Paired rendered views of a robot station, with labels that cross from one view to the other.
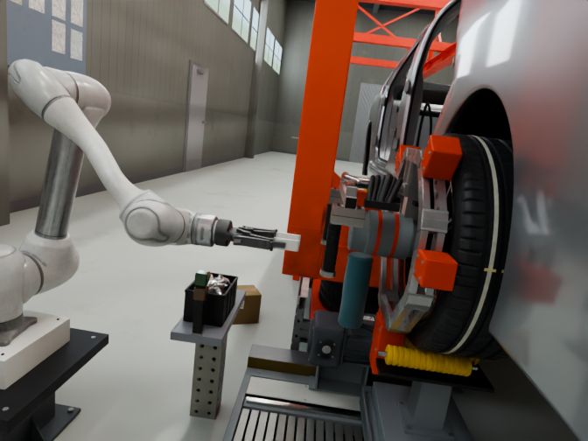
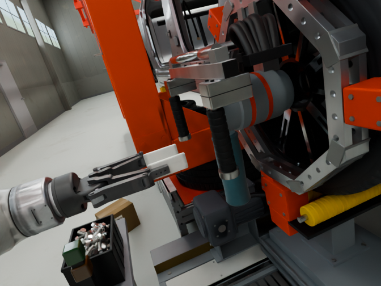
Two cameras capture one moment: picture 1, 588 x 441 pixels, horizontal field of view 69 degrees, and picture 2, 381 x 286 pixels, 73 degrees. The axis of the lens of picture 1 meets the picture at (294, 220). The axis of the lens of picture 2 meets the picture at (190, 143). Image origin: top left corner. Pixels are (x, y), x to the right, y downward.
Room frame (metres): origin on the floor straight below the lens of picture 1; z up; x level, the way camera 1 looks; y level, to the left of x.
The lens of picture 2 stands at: (0.67, 0.08, 1.00)
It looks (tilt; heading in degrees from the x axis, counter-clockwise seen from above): 18 degrees down; 344
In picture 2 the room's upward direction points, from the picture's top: 15 degrees counter-clockwise
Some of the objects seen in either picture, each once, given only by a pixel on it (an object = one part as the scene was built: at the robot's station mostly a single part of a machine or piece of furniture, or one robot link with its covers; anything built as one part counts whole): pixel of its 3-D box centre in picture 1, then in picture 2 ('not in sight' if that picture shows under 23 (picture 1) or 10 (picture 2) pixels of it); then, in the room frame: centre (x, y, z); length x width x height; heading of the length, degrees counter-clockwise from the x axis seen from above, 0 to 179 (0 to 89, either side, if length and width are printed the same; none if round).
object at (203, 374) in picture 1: (209, 362); not in sight; (1.50, 0.25, 0.21); 0.10 x 0.10 x 0.42; 88
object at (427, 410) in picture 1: (429, 395); (331, 222); (1.28, -0.52, 0.32); 0.40 x 0.30 x 0.28; 178
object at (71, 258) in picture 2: (202, 277); (74, 252); (1.27, 0.26, 0.64); 0.04 x 0.04 x 0.04; 88
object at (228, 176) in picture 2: (331, 248); (221, 141); (1.13, -0.11, 0.83); 0.04 x 0.04 x 0.16
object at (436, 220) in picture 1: (406, 237); (270, 93); (1.29, -0.35, 0.85); 0.54 x 0.07 x 0.54; 178
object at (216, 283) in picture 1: (212, 296); (96, 251); (1.43, 0.26, 0.51); 0.20 x 0.14 x 0.13; 176
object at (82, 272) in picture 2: (200, 292); (81, 268); (1.27, 0.26, 0.59); 0.04 x 0.04 x 0.04; 88
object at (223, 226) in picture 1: (233, 234); (84, 189); (1.14, 0.16, 0.83); 0.09 x 0.08 x 0.07; 88
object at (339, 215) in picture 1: (347, 214); (225, 89); (1.13, -0.14, 0.93); 0.09 x 0.05 x 0.05; 88
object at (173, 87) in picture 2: (342, 196); (180, 84); (1.47, -0.16, 0.93); 0.09 x 0.05 x 0.05; 88
